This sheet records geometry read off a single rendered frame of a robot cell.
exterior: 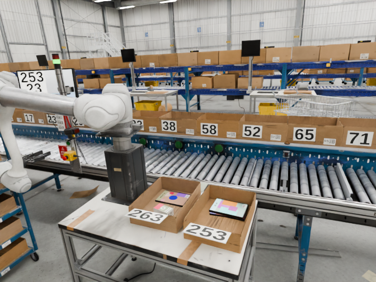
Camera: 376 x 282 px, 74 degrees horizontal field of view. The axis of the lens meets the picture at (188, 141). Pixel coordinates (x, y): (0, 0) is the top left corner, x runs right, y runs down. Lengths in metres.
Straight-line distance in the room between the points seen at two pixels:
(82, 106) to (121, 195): 0.64
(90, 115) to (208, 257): 0.83
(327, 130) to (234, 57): 4.85
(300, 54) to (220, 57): 1.91
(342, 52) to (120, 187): 5.87
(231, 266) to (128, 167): 0.77
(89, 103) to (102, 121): 0.10
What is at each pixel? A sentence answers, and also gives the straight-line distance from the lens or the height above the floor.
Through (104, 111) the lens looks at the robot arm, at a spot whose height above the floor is 1.37.
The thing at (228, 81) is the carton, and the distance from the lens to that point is 6.54.
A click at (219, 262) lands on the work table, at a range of 1.19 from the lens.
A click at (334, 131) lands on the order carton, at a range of 2.19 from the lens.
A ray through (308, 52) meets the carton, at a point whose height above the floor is 1.57.
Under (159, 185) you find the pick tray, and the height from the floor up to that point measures 0.80.
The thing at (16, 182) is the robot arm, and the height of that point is 0.92.
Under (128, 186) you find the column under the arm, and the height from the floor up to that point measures 0.86.
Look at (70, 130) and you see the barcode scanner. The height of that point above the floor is 1.08.
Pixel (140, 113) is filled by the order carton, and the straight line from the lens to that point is 2.88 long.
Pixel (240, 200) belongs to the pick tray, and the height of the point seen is 0.78.
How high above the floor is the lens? 1.58
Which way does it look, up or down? 18 degrees down
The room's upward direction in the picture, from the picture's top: 3 degrees counter-clockwise
